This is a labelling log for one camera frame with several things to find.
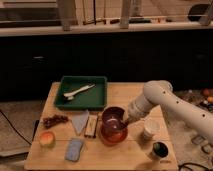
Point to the orange peach fruit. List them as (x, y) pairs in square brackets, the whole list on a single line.
[(47, 139)]

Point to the orange-brown bowl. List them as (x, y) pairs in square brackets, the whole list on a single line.
[(112, 138)]

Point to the white paper cup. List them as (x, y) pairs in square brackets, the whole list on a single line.
[(151, 127)]

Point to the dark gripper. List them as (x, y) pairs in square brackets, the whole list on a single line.
[(127, 121)]

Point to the bunch of dark grapes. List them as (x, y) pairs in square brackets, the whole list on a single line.
[(49, 122)]

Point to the black green cup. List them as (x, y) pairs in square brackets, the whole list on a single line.
[(159, 150)]

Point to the small rectangular box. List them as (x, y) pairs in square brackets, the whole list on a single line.
[(91, 126)]

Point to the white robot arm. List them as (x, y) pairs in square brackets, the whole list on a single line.
[(160, 92)]

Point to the white dish brush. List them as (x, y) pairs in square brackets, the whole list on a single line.
[(70, 95)]

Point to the dark red bowl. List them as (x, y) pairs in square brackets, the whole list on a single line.
[(112, 119)]

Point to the green plastic tray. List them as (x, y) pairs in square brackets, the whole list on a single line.
[(93, 99)]

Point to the blue sponge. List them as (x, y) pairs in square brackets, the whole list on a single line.
[(73, 149)]

